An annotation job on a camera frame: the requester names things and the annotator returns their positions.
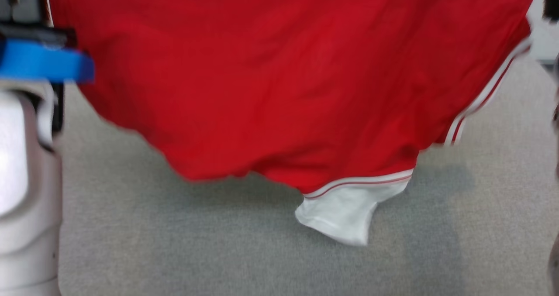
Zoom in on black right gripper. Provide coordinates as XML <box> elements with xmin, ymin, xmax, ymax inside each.
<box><xmin>543</xmin><ymin>0</ymin><xmax>559</xmax><ymax>22</ymax></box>

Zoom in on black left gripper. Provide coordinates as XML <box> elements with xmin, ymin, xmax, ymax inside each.
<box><xmin>0</xmin><ymin>0</ymin><xmax>77</xmax><ymax>48</ymax></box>

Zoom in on red shorts with white trim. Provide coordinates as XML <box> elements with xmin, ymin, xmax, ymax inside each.
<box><xmin>46</xmin><ymin>0</ymin><xmax>535</xmax><ymax>247</ymax></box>

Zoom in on grey fabric sofa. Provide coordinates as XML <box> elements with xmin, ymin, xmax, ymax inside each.
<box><xmin>55</xmin><ymin>56</ymin><xmax>559</xmax><ymax>296</ymax></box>

